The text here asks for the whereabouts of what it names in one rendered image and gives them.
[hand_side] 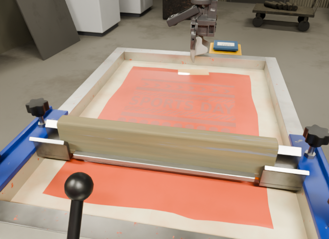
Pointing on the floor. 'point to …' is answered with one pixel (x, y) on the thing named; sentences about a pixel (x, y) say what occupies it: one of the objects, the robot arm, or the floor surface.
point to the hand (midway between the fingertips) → (192, 56)
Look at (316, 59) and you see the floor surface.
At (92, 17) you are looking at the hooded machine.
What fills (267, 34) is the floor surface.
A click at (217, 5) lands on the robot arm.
